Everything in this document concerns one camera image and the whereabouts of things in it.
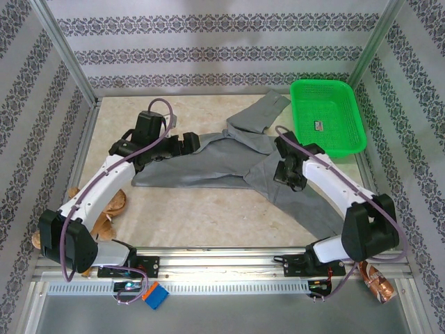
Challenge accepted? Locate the green plastic basket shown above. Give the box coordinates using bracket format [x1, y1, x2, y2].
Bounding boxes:
[290, 79, 369, 163]

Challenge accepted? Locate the grey long sleeve shirt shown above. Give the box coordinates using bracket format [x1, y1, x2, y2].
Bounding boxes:
[131, 89, 345, 243]

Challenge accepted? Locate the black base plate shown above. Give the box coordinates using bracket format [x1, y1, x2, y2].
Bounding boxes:
[97, 255, 161, 279]
[283, 253, 347, 278]

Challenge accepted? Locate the aluminium frame post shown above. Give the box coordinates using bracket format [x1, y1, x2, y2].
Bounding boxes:
[33, 0, 102, 105]
[349, 0, 407, 86]

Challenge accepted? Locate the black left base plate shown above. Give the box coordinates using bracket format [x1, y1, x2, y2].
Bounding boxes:
[97, 255, 161, 279]

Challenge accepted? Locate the brown teddy bear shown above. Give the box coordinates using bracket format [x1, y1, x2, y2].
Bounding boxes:
[31, 186, 128, 251]

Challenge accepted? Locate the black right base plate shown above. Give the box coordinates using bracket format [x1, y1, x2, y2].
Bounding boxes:
[283, 253, 347, 278]

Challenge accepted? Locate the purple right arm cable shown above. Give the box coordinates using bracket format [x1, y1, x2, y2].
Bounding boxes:
[275, 125, 410, 303]

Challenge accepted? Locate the aluminium table side rail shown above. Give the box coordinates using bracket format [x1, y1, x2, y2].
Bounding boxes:
[68, 98, 104, 191]
[356, 152, 380, 196]

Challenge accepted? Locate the blue and orange block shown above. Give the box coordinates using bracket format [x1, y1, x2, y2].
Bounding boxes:
[141, 280, 170, 310]

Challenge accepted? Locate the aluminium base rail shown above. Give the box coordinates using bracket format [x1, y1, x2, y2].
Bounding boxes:
[33, 245, 413, 279]

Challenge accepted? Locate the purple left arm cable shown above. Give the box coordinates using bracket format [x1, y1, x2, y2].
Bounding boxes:
[60, 98, 175, 307]

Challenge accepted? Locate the slotted metal cable duct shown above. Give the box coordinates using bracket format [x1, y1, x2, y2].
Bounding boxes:
[47, 280, 311, 296]

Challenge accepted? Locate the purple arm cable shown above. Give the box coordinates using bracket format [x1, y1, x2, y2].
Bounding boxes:
[60, 98, 175, 307]
[275, 125, 410, 303]

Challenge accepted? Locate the black electronics board with LED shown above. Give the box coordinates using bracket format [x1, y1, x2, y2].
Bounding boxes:
[307, 278, 332, 292]
[113, 280, 143, 293]

